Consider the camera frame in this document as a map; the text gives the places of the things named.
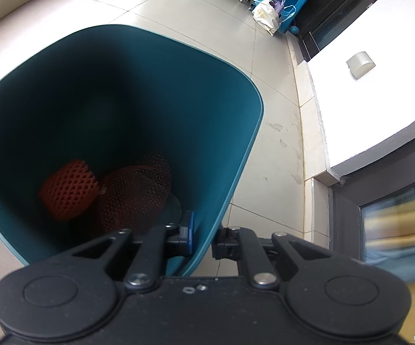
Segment grey wall socket cover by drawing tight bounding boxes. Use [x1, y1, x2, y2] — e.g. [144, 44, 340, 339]
[346, 51, 376, 79]

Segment glass sliding door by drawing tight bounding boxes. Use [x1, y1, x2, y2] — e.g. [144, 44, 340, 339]
[328, 174, 415, 345]

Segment dark balcony door frame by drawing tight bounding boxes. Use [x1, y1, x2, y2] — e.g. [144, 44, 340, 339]
[297, 0, 411, 60]

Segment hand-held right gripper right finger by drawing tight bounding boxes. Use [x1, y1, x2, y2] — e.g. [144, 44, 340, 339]
[211, 225, 334, 290]

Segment teal plastic bin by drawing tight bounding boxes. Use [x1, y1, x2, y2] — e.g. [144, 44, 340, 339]
[0, 24, 264, 277]

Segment white plastic bag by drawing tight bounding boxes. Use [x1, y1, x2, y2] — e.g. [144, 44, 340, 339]
[252, 0, 297, 37]

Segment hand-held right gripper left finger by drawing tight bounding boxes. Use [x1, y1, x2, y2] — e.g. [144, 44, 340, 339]
[69, 210, 195, 290]

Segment red mesh bag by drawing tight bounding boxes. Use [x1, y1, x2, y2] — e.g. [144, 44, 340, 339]
[97, 150, 172, 235]

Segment red foam fruit net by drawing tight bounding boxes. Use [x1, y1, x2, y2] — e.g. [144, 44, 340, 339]
[38, 160, 101, 222]

